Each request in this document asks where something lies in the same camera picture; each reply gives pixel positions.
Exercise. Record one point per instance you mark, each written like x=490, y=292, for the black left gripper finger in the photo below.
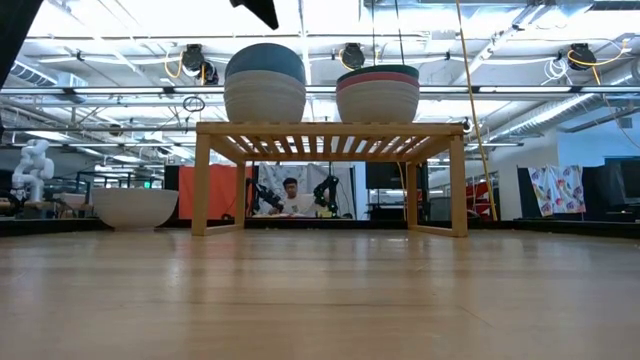
x=260, y=10

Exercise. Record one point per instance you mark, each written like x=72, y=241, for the blue bowl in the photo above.
x=265, y=60

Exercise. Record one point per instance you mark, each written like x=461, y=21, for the white bowl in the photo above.
x=135, y=207
x=265, y=110
x=265, y=82
x=378, y=105

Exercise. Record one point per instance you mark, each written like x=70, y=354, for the green bowl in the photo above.
x=378, y=69

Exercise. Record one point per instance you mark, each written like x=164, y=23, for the pink bowl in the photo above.
x=378, y=77

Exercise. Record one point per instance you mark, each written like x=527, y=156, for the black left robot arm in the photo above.
x=12, y=30

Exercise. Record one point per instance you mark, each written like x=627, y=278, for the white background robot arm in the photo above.
x=32, y=170

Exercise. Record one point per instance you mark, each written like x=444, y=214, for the black background robot arm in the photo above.
x=327, y=192
x=262, y=195

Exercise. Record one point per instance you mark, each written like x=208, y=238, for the wooden slatted shelf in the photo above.
x=325, y=129

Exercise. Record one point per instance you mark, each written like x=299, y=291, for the orange panel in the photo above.
x=220, y=192

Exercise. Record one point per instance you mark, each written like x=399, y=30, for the person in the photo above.
x=295, y=205

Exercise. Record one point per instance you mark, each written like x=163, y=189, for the black monitor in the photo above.
x=385, y=175

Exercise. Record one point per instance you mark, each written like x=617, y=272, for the red storage rack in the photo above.
x=472, y=200

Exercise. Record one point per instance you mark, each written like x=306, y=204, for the floral patterned cloth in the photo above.
x=557, y=190

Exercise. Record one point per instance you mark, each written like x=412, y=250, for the black partition panel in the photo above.
x=615, y=185

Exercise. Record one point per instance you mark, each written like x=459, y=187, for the black aluminium table frame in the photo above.
x=550, y=226

